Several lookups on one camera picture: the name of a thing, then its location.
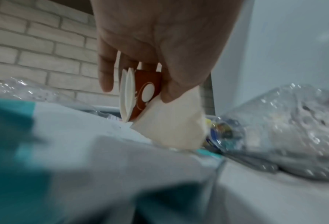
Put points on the person's left hand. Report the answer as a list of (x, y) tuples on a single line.
[(164, 37)]

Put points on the crushed orange paper cup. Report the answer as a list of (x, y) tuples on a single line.
[(142, 91)]

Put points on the white paper napkin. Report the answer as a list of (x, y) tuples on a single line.
[(175, 122)]

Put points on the crumpled clear plastic bottle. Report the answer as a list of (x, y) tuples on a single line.
[(28, 89), (286, 126)]

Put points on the teal and white plastic bag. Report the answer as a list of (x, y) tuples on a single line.
[(78, 166)]

